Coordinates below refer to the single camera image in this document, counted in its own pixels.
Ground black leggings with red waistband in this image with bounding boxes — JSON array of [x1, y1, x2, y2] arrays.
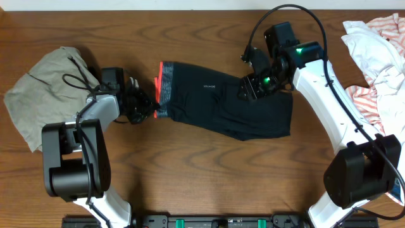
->
[[154, 61, 293, 141]]

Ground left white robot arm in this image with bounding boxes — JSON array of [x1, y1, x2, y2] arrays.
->
[[42, 78, 159, 227]]

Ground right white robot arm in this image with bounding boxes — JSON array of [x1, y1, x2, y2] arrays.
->
[[239, 40, 402, 227]]

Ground khaki folded garment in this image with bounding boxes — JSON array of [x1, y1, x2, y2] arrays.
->
[[4, 47, 99, 151]]

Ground red white striped garment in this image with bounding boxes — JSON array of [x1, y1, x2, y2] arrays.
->
[[344, 13, 405, 205]]

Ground blue patterned garment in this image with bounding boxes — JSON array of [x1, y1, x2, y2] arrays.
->
[[389, 177, 403, 201]]

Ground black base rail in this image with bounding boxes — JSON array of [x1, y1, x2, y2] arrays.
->
[[61, 214, 380, 228]]

